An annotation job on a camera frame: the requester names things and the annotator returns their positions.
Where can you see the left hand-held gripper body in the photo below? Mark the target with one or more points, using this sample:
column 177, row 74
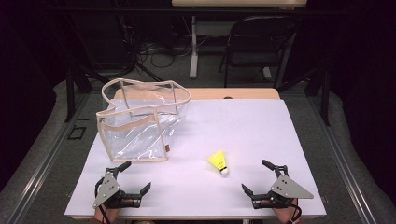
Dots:
column 109, row 186

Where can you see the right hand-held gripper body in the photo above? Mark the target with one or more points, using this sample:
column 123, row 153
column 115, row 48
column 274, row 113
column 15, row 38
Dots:
column 288, row 188

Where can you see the black metal stand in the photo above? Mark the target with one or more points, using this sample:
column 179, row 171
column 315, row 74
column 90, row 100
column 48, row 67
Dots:
column 325, row 93
column 70, row 93

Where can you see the clear bag with beige trim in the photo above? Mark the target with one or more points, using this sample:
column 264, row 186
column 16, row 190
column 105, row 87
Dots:
column 134, row 140

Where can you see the person's left hand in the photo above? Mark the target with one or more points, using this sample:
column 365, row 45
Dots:
column 107, row 213

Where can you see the wooden table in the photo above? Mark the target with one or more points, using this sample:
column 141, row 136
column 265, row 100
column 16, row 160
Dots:
column 236, row 93

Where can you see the white desk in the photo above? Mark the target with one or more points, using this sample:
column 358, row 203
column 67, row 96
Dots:
column 238, row 2

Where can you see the black floor socket frame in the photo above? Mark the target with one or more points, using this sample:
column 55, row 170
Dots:
column 71, row 133

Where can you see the black folding chair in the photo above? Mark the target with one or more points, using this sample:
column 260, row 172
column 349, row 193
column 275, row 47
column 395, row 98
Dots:
column 258, row 40

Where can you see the yellow shuttlecock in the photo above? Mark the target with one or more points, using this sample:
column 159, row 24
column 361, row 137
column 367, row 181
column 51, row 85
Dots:
column 218, row 160

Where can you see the person's right hand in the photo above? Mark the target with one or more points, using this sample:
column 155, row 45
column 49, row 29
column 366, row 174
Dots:
column 288, row 213

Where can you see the white board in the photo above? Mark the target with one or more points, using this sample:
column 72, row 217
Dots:
column 233, row 130

